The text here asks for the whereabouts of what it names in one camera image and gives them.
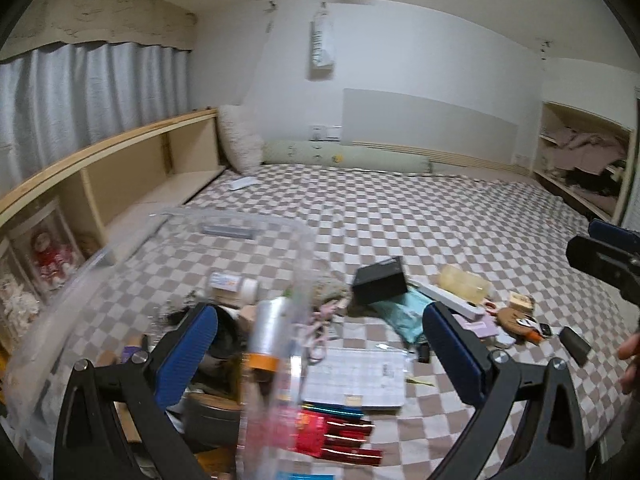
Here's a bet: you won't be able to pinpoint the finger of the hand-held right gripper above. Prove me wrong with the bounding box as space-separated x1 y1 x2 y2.
566 235 640 306
588 219 640 252

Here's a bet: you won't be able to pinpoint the white fluffy doll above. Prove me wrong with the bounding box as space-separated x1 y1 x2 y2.
0 280 41 331

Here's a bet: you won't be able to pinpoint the black tape roll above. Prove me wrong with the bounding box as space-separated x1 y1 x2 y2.
185 392 246 451

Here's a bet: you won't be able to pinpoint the beige printed valance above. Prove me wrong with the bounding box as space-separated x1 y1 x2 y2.
0 0 197 61

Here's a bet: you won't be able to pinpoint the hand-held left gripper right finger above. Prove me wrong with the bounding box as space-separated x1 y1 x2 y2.
422 302 587 480

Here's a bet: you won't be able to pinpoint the fluffy white pillow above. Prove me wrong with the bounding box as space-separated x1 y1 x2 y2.
217 105 266 172

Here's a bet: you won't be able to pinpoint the person's right hand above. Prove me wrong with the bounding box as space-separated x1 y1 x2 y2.
617 332 640 396

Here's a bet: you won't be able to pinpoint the brown bear toy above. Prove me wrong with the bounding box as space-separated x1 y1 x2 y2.
495 305 540 343

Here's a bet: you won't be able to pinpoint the red packets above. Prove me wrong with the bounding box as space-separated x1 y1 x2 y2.
295 407 386 467

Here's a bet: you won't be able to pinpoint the clear plastic container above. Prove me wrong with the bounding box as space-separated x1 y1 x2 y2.
7 207 321 480

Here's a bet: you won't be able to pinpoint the black box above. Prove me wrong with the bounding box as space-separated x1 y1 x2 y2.
351 256 408 306

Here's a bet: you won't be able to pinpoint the pink card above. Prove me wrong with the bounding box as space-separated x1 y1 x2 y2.
462 317 498 339

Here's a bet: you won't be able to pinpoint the long white box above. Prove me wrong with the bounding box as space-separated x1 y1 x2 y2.
415 280 486 320

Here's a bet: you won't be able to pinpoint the white hanging bag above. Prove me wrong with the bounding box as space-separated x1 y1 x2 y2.
309 2 337 72

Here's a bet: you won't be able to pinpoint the teal packet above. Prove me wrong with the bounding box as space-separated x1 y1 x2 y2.
372 290 433 345

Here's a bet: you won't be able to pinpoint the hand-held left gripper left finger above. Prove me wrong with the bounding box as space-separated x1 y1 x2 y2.
52 304 221 480

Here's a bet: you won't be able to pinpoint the toothpick jar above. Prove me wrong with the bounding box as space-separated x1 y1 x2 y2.
207 271 261 306

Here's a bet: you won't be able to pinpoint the grey curtain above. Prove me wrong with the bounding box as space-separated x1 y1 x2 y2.
0 40 193 188

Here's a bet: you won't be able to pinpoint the pile of clothes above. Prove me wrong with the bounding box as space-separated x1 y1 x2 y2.
542 122 631 201

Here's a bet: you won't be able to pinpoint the wooden wardrobe niche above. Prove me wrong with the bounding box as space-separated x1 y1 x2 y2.
532 100 640 226

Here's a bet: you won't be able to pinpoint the clear doll display case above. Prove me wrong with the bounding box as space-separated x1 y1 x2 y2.
0 255 46 356
7 200 88 306

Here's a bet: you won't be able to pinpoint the yellow translucent box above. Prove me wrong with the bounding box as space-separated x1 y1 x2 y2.
437 265 493 306

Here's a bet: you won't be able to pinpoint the wooden shelf unit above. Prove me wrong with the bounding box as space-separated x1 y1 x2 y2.
0 107 226 346

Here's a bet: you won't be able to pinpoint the doll in red dress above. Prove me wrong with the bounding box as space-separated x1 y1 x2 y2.
27 227 76 291

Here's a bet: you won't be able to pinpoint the wooden bed headboard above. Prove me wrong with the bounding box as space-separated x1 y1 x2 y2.
355 140 531 177

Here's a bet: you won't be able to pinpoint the masking film roll orange tape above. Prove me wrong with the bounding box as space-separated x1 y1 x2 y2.
242 296 301 376

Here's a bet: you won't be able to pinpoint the green bolster pillow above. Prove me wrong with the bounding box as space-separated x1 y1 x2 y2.
262 140 433 175

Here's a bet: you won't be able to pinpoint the small black case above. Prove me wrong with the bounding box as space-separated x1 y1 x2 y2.
557 326 592 367

